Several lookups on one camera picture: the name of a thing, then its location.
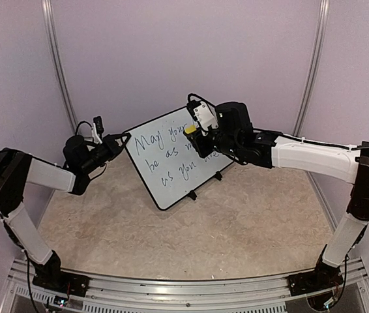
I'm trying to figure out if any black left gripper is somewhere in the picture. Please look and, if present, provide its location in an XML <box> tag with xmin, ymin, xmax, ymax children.
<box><xmin>81</xmin><ymin>132</ymin><xmax>131</xmax><ymax>173</ymax></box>

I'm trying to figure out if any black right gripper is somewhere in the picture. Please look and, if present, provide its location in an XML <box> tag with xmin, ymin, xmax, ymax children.
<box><xmin>186</xmin><ymin>127</ymin><xmax>241</xmax><ymax>158</ymax></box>

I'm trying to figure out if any yellow whiteboard eraser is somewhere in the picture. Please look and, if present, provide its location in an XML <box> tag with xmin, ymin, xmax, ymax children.
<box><xmin>184</xmin><ymin>125</ymin><xmax>198</xmax><ymax>135</ymax></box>

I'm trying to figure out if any black framed whiteboard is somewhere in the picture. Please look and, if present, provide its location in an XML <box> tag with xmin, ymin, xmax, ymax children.
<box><xmin>126</xmin><ymin>107</ymin><xmax>232</xmax><ymax>211</ymax></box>

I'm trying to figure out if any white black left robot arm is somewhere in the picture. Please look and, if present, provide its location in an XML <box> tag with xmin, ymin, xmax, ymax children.
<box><xmin>0</xmin><ymin>132</ymin><xmax>131</xmax><ymax>290</ymax></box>

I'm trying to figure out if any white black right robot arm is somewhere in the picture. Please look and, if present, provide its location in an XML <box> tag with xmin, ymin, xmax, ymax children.
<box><xmin>184</xmin><ymin>99</ymin><xmax>369</xmax><ymax>290</ymax></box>

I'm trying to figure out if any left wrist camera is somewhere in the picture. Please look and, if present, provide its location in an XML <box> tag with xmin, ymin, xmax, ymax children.
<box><xmin>91</xmin><ymin>116</ymin><xmax>104</xmax><ymax>144</ymax></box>

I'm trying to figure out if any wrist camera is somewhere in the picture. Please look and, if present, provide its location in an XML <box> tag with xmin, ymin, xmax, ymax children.
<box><xmin>186</xmin><ymin>100</ymin><xmax>218</xmax><ymax>135</ymax></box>
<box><xmin>91</xmin><ymin>116</ymin><xmax>104</xmax><ymax>144</ymax></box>

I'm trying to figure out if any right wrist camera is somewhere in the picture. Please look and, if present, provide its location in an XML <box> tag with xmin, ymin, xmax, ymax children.
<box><xmin>186</xmin><ymin>100</ymin><xmax>218</xmax><ymax>135</ymax></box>

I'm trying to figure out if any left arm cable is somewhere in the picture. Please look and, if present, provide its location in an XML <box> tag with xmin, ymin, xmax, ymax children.
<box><xmin>73</xmin><ymin>119</ymin><xmax>95</xmax><ymax>138</ymax></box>

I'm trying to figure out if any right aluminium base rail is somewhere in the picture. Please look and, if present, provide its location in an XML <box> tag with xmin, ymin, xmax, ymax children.
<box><xmin>306</xmin><ymin>169</ymin><xmax>338</xmax><ymax>229</ymax></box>

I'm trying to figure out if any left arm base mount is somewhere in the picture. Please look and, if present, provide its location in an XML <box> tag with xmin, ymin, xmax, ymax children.
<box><xmin>33</xmin><ymin>271</ymin><xmax>90</xmax><ymax>297</ymax></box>

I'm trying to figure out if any front aluminium rail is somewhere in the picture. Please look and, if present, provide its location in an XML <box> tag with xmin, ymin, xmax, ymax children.
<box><xmin>7</xmin><ymin>257</ymin><xmax>369</xmax><ymax>313</ymax></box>

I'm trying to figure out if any left aluminium frame post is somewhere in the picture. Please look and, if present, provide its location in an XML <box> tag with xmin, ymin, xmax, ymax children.
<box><xmin>41</xmin><ymin>0</ymin><xmax>78</xmax><ymax>133</ymax></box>

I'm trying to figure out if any aluminium frame post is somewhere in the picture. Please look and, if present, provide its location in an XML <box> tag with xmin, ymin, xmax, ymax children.
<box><xmin>41</xmin><ymin>0</ymin><xmax>78</xmax><ymax>133</ymax></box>
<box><xmin>293</xmin><ymin>0</ymin><xmax>330</xmax><ymax>136</ymax></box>

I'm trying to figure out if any right aluminium frame post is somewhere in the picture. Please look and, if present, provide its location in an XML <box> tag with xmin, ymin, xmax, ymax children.
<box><xmin>293</xmin><ymin>0</ymin><xmax>330</xmax><ymax>136</ymax></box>

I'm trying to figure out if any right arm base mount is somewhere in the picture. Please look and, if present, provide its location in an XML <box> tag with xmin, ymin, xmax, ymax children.
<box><xmin>287</xmin><ymin>270</ymin><xmax>344</xmax><ymax>296</ymax></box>

